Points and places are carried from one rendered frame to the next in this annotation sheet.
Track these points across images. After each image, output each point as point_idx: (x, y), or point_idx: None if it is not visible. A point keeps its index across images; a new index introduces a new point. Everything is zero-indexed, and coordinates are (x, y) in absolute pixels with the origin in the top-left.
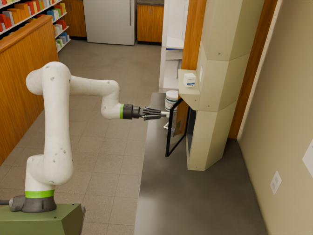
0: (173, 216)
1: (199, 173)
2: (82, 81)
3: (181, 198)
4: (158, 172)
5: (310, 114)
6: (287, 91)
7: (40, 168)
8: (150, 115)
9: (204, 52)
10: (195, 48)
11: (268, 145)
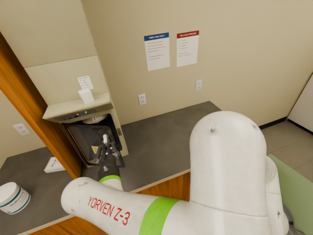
0: (173, 149)
1: (130, 147)
2: (128, 194)
3: (157, 149)
4: (139, 172)
5: (135, 50)
6: (105, 58)
7: (278, 181)
8: (114, 148)
9: (76, 58)
10: (20, 88)
11: (119, 96)
